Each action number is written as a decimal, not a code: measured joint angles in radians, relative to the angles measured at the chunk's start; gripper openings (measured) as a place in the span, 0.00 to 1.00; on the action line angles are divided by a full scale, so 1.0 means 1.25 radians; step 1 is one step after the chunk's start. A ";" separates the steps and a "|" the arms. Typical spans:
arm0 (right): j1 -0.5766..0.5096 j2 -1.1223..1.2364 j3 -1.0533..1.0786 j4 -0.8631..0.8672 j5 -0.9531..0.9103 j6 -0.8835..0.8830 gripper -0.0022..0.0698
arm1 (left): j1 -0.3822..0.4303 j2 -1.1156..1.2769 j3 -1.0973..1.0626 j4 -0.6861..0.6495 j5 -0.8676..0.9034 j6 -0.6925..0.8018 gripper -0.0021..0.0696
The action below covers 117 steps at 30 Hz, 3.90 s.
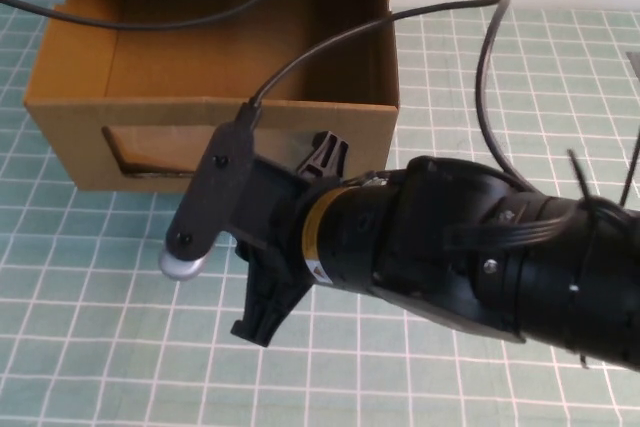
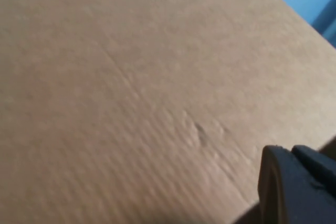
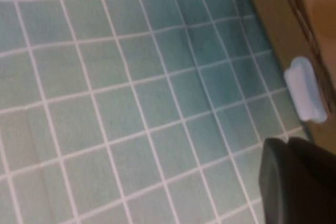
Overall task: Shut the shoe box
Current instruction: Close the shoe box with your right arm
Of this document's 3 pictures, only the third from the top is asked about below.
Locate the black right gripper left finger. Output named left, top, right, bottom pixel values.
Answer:
left=258, top=137, right=299, bottom=224

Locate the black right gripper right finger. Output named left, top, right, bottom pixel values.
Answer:
left=288, top=136, right=336, bottom=224

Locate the white plastic drawer handle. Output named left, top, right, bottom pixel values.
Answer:
left=284, top=56, right=328, bottom=123

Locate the cardboard drawer with window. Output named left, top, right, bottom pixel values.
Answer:
left=241, top=0, right=336, bottom=154

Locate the green checked tablecloth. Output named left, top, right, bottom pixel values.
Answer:
left=0, top=0, right=314, bottom=224

